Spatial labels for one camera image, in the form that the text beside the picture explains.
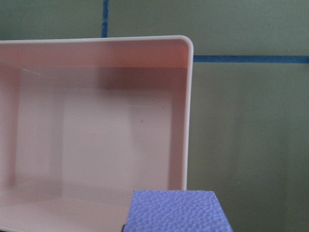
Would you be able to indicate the purple foam block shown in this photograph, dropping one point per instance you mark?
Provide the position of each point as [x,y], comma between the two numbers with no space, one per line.
[176,211]

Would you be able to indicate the pink plastic bin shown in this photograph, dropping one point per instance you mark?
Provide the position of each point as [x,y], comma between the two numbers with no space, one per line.
[84,123]

